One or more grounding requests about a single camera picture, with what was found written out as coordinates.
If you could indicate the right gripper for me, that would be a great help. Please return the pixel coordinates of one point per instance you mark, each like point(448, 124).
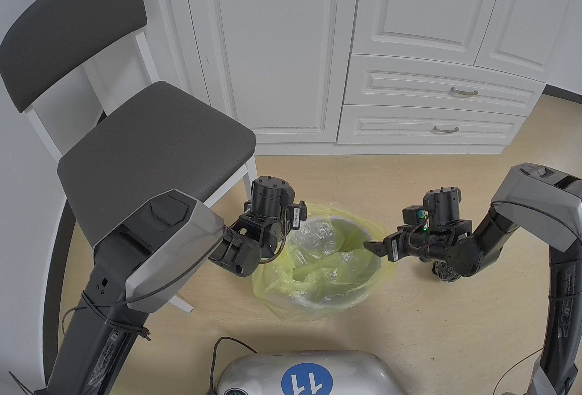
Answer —
point(394, 247)

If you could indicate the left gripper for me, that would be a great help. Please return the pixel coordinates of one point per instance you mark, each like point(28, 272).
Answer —
point(300, 216)

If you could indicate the yellow plastic bag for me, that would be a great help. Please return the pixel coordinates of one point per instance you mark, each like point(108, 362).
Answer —
point(327, 266)

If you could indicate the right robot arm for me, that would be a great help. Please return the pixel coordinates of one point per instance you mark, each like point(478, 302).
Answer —
point(536, 202)

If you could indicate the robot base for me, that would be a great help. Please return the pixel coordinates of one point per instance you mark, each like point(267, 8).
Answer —
point(309, 375)

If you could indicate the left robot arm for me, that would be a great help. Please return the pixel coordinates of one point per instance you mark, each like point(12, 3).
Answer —
point(150, 247)

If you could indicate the white trash bin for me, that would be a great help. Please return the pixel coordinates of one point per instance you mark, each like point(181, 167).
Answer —
point(352, 227)

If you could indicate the crumpled black plastic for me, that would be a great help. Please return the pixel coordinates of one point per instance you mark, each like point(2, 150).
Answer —
point(448, 275)

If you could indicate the white chair with grey cushions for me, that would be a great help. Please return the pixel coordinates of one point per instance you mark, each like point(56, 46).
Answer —
point(150, 147)

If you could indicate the white wardrobe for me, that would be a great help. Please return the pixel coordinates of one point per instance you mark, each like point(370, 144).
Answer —
point(273, 20)

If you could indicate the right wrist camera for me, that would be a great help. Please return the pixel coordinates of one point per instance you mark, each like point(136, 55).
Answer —
point(413, 216)

